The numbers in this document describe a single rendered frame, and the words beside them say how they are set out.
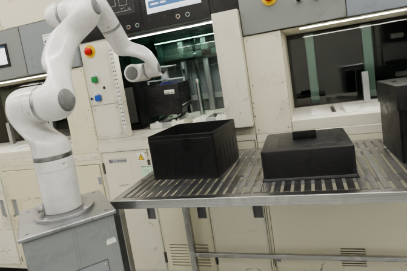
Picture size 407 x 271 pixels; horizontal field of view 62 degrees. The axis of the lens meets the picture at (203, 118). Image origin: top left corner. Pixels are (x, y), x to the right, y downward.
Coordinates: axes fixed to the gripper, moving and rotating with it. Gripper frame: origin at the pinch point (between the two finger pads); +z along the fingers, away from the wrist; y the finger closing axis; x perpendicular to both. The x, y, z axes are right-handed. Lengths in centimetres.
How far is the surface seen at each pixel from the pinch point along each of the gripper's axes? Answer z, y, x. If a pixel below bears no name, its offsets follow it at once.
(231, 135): -43, 44, -32
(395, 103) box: -59, 102, -24
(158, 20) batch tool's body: -17.3, 12.2, 23.5
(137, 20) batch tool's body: -16.7, 1.0, 25.9
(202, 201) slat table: -81, 40, -45
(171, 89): 2.9, 5.8, -10.8
